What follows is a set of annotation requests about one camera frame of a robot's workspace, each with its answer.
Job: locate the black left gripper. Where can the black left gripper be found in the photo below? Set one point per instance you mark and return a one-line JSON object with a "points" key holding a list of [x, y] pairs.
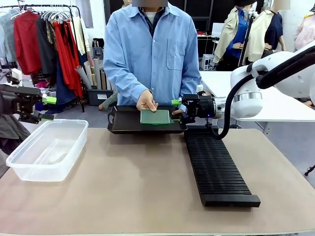
{"points": [[12, 103]]}

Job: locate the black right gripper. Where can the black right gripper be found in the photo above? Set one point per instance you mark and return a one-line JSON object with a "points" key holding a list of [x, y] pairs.
{"points": [[199, 107]]}

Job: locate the green PCB board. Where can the green PCB board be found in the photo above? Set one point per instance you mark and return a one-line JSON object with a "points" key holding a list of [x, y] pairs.
{"points": [[155, 117], [162, 124]]}

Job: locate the black plastic tray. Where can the black plastic tray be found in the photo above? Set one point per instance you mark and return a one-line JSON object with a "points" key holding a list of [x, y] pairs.
{"points": [[123, 123]]}

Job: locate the person left forearm blue sleeve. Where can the person left forearm blue sleeve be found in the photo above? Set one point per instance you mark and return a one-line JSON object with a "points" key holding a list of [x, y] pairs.
{"points": [[192, 78]]}

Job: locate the person right forearm blue sleeve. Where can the person right forearm blue sleeve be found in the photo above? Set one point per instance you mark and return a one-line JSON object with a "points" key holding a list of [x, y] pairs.
{"points": [[123, 81]]}

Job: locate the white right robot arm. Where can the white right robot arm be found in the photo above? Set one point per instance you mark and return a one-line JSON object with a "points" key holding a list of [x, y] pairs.
{"points": [[246, 98]]}

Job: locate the person left hand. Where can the person left hand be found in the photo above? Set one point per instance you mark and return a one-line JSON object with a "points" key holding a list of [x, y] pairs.
{"points": [[177, 112]]}

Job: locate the person right hand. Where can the person right hand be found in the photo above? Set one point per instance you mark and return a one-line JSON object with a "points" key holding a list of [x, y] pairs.
{"points": [[146, 102]]}

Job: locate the navy hanging garment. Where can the navy hanging garment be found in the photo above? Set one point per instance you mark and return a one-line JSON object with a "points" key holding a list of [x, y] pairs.
{"points": [[62, 98]]}

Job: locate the dark gray fabric bundle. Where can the dark gray fabric bundle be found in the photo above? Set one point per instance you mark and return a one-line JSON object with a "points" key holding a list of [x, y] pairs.
{"points": [[12, 127]]}

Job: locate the clear plastic storage box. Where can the clear plastic storage box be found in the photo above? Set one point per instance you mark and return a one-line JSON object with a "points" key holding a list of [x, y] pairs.
{"points": [[49, 150]]}

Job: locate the gray paper roll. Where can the gray paper roll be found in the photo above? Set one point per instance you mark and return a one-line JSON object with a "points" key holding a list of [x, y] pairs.
{"points": [[83, 78]]}

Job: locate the red hanging dress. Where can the red hanging dress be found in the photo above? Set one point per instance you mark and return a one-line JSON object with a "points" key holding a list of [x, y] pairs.
{"points": [[67, 64]]}

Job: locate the white work table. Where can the white work table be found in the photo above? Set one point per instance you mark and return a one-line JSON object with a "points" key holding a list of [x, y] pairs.
{"points": [[221, 81]]}

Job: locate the dark gray hanging jacket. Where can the dark gray hanging jacket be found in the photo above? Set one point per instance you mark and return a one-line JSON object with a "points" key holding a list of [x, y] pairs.
{"points": [[45, 54]]}

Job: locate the black storage bin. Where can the black storage bin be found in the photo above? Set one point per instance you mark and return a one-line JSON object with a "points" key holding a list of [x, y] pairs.
{"points": [[98, 97]]}

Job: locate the cream paper roll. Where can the cream paper roll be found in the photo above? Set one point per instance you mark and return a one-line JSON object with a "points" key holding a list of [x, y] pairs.
{"points": [[88, 71]]}

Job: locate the person body in blue shirt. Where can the person body in blue shirt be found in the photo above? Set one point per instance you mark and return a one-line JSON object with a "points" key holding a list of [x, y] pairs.
{"points": [[152, 54]]}

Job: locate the loose mannequin limb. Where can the loose mannequin limb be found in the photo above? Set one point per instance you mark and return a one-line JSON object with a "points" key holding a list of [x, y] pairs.
{"points": [[108, 102]]}

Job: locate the red hanging shirt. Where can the red hanging shirt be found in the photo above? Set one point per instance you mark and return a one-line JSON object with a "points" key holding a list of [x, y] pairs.
{"points": [[27, 44]]}

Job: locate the brown cardboard tube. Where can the brown cardboard tube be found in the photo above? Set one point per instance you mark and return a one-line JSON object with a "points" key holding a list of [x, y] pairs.
{"points": [[103, 78]]}

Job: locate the black slotted PCB rack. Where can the black slotted PCB rack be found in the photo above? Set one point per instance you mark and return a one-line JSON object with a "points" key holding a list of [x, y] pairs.
{"points": [[216, 167]]}

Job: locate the light gray hanging garment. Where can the light gray hanging garment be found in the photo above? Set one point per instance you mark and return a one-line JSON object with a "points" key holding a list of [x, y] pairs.
{"points": [[7, 37]]}

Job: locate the cream hanging garment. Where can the cream hanging garment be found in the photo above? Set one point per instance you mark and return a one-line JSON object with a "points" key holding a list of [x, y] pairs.
{"points": [[82, 34]]}

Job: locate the mannequin in beige jacket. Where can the mannequin in beige jacket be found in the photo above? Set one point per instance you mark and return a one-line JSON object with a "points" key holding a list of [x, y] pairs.
{"points": [[233, 32]]}

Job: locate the black shelf unit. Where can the black shelf unit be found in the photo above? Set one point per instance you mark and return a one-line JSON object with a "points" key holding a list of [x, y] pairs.
{"points": [[197, 14]]}

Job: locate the black tripod pole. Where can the black tripod pole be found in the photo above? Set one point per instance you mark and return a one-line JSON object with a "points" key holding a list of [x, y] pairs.
{"points": [[247, 37]]}

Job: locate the mannequin in cream jacket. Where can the mannequin in cream jacket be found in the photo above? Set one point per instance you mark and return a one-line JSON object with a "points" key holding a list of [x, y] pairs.
{"points": [[265, 34]]}

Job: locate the black stand foot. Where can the black stand foot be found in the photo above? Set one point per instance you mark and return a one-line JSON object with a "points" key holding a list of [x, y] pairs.
{"points": [[310, 170]]}

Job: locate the mannequin in pink garment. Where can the mannequin in pink garment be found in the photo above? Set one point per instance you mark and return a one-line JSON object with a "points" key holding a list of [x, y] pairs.
{"points": [[305, 34]]}

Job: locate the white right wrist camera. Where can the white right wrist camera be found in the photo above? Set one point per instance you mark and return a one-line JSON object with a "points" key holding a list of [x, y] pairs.
{"points": [[199, 88]]}

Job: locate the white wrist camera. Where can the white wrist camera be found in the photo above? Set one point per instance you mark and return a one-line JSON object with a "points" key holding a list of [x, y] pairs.
{"points": [[17, 75], [199, 88]]}

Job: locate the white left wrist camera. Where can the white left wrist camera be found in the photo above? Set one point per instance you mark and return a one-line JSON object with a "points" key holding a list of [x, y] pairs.
{"points": [[17, 75]]}

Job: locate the black clothes rail frame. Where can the black clothes rail frame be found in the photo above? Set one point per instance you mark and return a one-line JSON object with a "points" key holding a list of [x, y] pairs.
{"points": [[81, 49]]}

